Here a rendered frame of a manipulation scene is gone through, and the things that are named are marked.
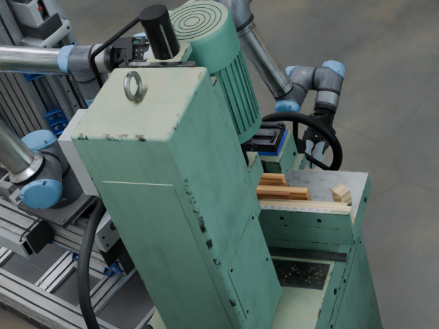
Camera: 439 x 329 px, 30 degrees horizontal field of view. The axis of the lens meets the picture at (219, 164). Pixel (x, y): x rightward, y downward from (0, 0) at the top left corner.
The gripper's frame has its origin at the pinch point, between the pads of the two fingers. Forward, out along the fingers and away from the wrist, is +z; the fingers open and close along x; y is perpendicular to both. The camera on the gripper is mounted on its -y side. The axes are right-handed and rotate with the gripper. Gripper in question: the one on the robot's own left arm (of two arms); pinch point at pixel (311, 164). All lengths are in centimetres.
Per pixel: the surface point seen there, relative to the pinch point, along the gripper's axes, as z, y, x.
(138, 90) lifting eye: 20, -107, 1
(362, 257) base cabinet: 27.7, -5.3, -23.1
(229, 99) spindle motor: 10, -78, -5
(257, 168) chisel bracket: 17, -49, -3
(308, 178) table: 13.3, -31.4, -10.7
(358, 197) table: 17.4, -34.5, -26.5
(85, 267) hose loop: 54, -92, 11
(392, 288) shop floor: 25, 64, -19
